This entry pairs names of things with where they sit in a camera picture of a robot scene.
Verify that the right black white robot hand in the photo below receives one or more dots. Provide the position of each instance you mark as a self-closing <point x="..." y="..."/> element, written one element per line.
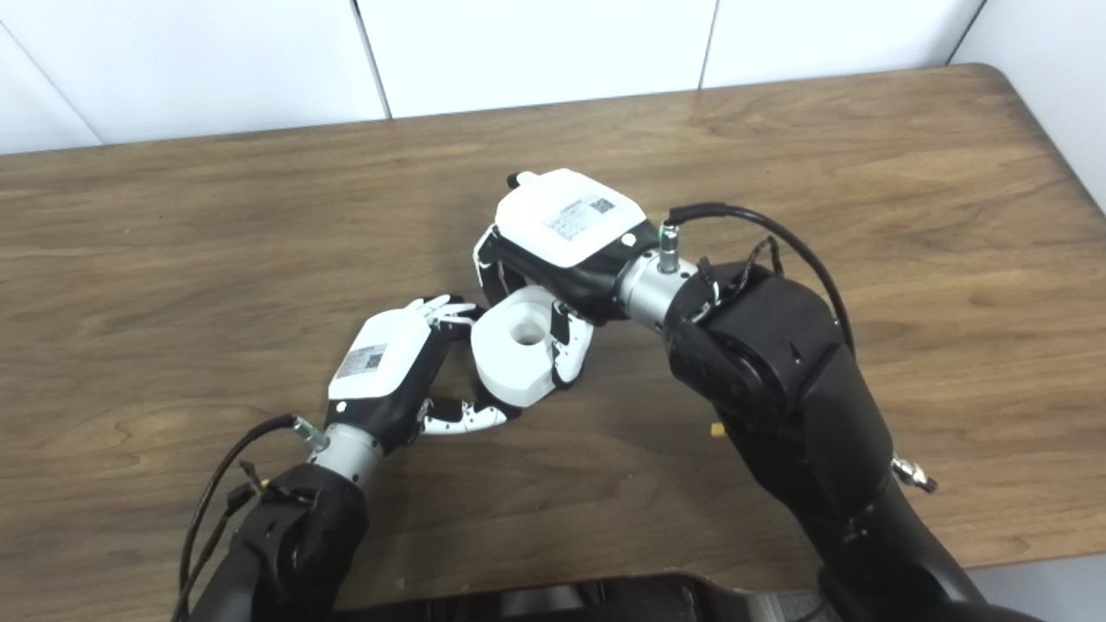
<point x="562" y="216"/>

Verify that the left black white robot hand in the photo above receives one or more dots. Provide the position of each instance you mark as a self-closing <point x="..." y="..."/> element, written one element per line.
<point x="384" y="363"/>

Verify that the round white piece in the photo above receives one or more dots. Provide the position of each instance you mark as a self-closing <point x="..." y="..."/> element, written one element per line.
<point x="510" y="367"/>

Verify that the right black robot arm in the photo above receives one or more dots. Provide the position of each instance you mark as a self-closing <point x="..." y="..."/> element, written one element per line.
<point x="795" y="397"/>

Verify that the black robot torso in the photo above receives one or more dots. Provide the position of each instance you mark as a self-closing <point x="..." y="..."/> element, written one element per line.
<point x="587" y="600"/>

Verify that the silver plug connector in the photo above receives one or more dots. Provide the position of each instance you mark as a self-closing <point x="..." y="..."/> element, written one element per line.
<point x="914" y="473"/>

